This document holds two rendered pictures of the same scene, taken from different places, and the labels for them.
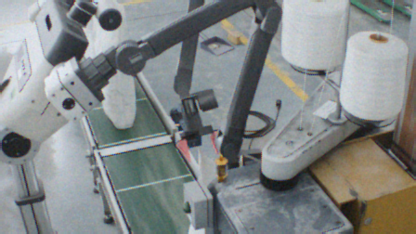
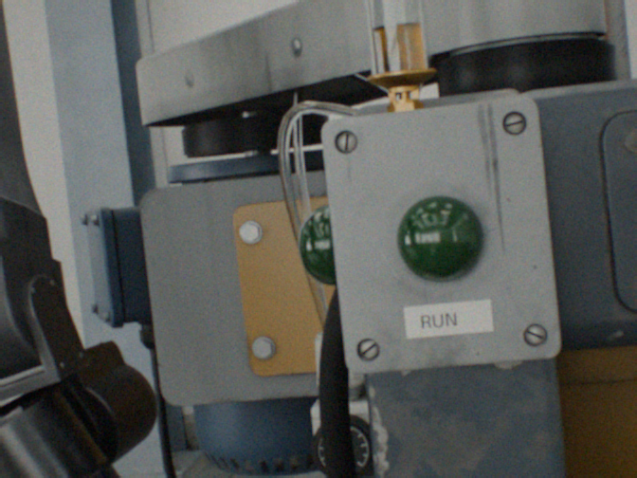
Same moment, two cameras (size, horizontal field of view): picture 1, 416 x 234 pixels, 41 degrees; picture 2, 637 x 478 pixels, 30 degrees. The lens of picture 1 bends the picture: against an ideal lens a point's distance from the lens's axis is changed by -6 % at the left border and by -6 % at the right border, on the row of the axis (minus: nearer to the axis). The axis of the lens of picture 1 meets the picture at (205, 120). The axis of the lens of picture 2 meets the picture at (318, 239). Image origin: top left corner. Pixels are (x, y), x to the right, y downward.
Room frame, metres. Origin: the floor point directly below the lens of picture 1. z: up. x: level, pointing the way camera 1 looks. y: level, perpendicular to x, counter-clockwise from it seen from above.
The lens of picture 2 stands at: (0.88, 0.42, 1.31)
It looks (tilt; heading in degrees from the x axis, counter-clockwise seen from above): 3 degrees down; 298
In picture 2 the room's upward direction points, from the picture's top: 6 degrees counter-clockwise
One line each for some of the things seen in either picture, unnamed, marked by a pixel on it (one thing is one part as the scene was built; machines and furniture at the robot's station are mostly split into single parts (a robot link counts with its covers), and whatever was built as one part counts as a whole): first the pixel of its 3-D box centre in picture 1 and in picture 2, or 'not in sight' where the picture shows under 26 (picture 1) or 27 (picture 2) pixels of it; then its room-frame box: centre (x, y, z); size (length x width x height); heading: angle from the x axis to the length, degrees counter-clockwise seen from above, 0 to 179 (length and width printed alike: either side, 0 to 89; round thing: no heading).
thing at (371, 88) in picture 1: (374, 72); not in sight; (1.07, -0.36, 1.61); 0.15 x 0.14 x 0.17; 19
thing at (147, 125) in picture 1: (97, 68); not in sight; (3.71, 0.76, 0.34); 2.21 x 0.39 x 0.09; 19
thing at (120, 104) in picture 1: (112, 56); not in sight; (3.03, 0.52, 0.74); 0.47 x 0.22 x 0.72; 17
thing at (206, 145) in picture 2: not in sight; (256, 137); (1.37, -0.41, 1.35); 0.12 x 0.12 x 0.04
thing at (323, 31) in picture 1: (315, 29); not in sight; (1.31, -0.28, 1.61); 0.17 x 0.17 x 0.17
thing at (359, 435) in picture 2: not in sight; (344, 447); (1.19, -0.17, 1.16); 0.04 x 0.02 x 0.04; 19
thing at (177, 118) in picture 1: (181, 123); not in sight; (2.90, 0.14, 0.35); 0.30 x 0.15 x 0.15; 19
